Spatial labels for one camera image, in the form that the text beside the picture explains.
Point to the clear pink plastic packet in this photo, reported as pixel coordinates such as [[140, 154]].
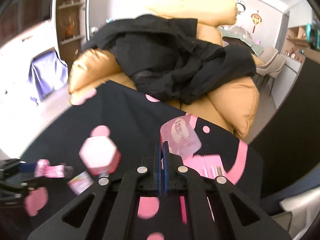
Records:
[[181, 136]]

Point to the red Chinese knot decoration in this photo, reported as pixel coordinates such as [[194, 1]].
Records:
[[256, 19]]

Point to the pink hexagonal box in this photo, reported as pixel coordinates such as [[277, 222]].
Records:
[[100, 155]]

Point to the black pink Kitty table cloth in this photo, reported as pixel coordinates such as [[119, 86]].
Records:
[[134, 123]]

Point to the beige dining chair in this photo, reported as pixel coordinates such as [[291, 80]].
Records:
[[268, 66]]

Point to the black jacket on sofa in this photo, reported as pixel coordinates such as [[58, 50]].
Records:
[[165, 60]]

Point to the dining table with cover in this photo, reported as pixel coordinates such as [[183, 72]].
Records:
[[239, 35]]

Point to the pink tissue box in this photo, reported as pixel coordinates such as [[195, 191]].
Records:
[[209, 166]]

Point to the wooden display shelf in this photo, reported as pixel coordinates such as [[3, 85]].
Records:
[[69, 18]]

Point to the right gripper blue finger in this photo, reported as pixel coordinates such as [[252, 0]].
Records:
[[157, 168], [165, 166]]

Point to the purple plastic bag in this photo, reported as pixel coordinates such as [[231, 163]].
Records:
[[47, 73]]

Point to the beige blanket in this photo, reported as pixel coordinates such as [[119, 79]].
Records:
[[299, 212]]

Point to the pink yellow biscuit packet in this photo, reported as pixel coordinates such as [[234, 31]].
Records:
[[77, 184]]

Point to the orange leather sofa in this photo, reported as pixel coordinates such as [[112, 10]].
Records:
[[232, 106]]

